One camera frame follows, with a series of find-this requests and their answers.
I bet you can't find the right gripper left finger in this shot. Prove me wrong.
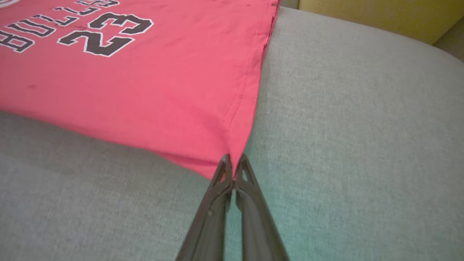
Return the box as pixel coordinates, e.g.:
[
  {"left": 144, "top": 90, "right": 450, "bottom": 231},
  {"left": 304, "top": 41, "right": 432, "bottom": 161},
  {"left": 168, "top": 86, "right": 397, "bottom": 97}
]
[{"left": 175, "top": 154, "right": 233, "bottom": 261}]

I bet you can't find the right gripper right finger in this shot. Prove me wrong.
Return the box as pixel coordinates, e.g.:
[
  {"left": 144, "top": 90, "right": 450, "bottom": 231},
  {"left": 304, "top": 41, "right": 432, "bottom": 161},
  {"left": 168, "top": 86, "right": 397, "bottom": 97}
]
[{"left": 235, "top": 154, "right": 290, "bottom": 261}]

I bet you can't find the red basketball jersey white trim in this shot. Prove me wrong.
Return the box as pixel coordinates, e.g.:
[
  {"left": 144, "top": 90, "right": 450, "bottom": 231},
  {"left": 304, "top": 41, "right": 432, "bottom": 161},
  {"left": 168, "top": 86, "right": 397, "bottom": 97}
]
[{"left": 0, "top": 0, "right": 282, "bottom": 181}]

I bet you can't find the grey sofa seat cushion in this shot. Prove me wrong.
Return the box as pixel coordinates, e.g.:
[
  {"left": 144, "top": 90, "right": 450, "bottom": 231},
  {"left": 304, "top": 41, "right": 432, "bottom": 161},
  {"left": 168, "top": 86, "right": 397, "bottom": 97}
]
[{"left": 0, "top": 7, "right": 464, "bottom": 261}]

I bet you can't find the yellow sofa cushion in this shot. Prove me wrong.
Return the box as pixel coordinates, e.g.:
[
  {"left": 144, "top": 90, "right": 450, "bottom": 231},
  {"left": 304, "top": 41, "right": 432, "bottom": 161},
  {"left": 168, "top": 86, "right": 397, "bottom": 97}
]
[{"left": 297, "top": 0, "right": 464, "bottom": 46}]

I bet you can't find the narrow grey sofa back cushion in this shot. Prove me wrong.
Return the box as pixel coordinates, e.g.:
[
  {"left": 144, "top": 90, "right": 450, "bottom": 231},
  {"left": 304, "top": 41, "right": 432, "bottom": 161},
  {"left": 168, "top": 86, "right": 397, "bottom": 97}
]
[{"left": 433, "top": 25, "right": 464, "bottom": 63}]

